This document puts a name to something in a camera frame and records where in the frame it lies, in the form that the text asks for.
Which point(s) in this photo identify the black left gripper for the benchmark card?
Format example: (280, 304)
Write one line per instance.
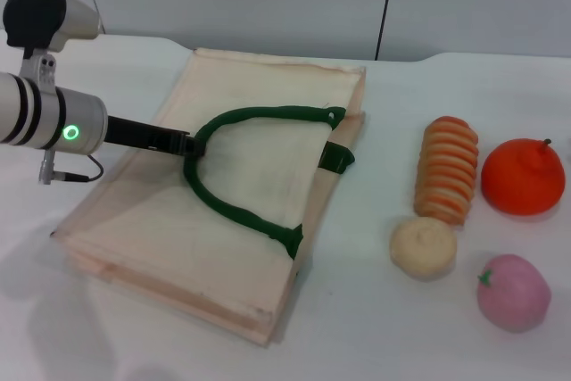
(143, 135)

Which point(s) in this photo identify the orange toy fruit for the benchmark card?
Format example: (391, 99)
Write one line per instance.
(517, 180)

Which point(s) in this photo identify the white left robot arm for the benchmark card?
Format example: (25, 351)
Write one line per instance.
(44, 113)

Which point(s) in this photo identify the round cream bun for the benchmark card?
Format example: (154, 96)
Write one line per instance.
(421, 247)

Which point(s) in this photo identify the ridged orange striped bread loaf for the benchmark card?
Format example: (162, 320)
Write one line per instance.
(448, 171)

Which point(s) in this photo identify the pink toy peach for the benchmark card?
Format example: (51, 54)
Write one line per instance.
(513, 294)

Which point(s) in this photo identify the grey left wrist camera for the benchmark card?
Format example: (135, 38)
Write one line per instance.
(44, 19)

